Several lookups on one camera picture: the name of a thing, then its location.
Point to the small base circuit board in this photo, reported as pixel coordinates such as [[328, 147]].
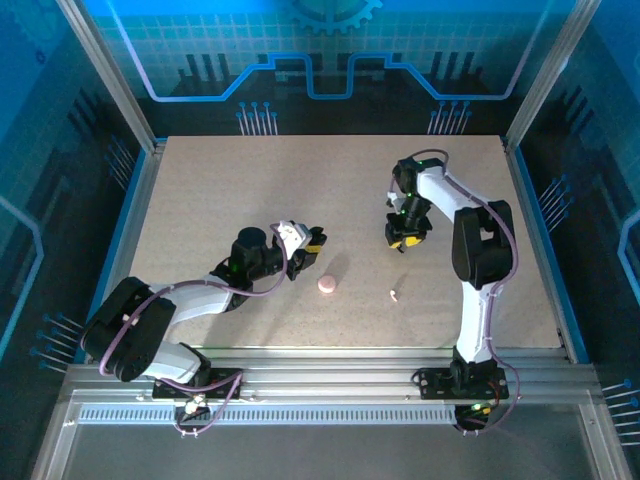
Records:
[[192, 406], [477, 409]]

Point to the grey metal panel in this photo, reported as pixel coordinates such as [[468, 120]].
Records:
[[325, 450]]

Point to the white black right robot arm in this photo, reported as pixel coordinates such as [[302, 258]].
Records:
[[477, 320]]

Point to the aluminium frame leg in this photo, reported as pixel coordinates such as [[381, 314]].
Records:
[[56, 440], [607, 440]]

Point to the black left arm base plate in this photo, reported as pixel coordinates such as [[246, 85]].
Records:
[[225, 387]]

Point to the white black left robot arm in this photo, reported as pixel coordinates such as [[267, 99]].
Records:
[[200, 305]]

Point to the aluminium front rail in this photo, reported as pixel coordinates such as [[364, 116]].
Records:
[[325, 370]]

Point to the pink round charging case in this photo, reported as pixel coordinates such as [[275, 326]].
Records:
[[326, 285]]

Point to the aluminium side rail blue trim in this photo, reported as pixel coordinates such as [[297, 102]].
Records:
[[139, 210], [528, 210]]

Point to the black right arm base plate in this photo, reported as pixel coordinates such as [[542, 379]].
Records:
[[435, 385]]

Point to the aluminium corner post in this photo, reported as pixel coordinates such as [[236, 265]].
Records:
[[548, 75], [112, 75]]

